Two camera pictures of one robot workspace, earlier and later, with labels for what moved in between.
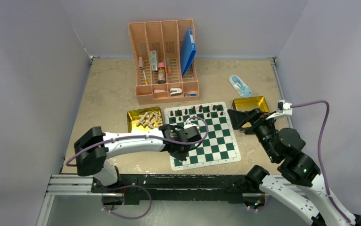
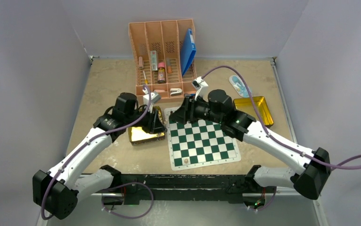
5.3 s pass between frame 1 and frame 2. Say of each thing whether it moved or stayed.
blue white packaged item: stayed
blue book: stayed
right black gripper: moved
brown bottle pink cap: stayed
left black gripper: moved
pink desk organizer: stayed
